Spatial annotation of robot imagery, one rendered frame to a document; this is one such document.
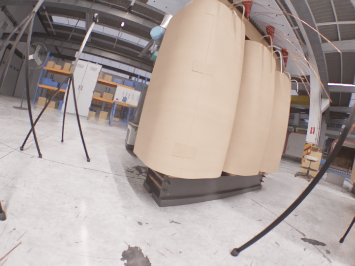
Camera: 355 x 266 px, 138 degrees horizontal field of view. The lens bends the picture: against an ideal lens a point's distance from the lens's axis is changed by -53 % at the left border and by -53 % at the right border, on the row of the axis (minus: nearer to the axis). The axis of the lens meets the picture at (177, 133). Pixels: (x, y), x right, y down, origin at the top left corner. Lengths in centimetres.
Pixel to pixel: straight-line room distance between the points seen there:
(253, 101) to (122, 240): 90
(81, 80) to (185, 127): 507
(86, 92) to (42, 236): 506
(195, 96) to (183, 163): 25
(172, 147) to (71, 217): 47
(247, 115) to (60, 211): 100
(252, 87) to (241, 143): 33
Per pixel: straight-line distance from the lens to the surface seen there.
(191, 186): 81
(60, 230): 55
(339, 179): 420
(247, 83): 93
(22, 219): 61
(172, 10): 140
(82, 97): 535
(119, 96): 570
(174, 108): 55
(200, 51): 63
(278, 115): 130
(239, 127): 86
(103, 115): 857
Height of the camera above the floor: 39
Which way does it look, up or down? 2 degrees down
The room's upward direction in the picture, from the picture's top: 13 degrees clockwise
